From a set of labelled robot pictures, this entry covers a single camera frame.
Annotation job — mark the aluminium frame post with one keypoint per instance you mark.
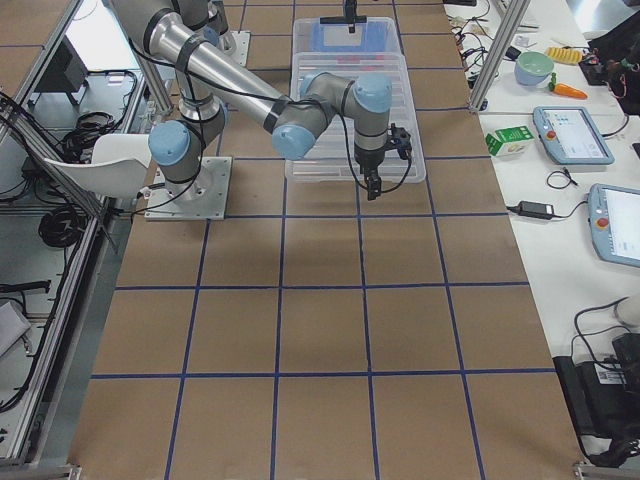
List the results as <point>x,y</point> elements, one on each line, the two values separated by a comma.
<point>502,40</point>

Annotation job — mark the toy carrot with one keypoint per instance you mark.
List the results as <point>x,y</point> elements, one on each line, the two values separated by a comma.
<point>565,90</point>

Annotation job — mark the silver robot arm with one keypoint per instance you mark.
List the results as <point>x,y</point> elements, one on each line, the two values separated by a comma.
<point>189,36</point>

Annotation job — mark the teach pendant tablet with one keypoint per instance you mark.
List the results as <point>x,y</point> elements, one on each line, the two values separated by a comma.
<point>613,214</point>
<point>570,136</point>

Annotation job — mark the white chair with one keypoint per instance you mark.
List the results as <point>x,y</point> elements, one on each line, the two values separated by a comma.
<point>118,166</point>

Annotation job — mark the green bowl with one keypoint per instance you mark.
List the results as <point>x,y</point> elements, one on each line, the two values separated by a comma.
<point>532,68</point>

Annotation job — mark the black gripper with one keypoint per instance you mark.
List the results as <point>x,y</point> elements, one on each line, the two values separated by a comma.
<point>349,10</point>
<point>370,160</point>

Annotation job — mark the clear plastic storage box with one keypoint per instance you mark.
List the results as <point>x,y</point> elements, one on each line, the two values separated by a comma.
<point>377,34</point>

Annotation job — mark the green white carton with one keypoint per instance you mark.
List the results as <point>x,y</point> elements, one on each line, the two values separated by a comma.
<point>508,141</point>

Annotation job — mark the black power adapter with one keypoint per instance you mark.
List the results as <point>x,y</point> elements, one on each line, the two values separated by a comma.
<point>536,210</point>

